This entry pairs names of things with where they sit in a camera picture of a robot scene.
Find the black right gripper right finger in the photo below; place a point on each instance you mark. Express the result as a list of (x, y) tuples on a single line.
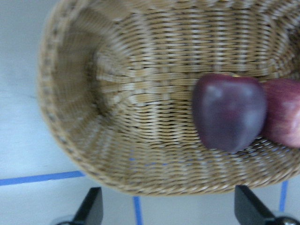
[(250, 210)]

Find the woven wicker basket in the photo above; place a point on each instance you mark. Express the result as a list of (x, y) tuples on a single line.
[(115, 82)]

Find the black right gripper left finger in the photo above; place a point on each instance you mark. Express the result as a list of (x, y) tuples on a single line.
[(91, 210)]

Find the dark purple apple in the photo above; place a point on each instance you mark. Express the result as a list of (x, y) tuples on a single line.
[(228, 111)]

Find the red apple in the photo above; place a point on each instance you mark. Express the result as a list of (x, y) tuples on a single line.
[(283, 115)]

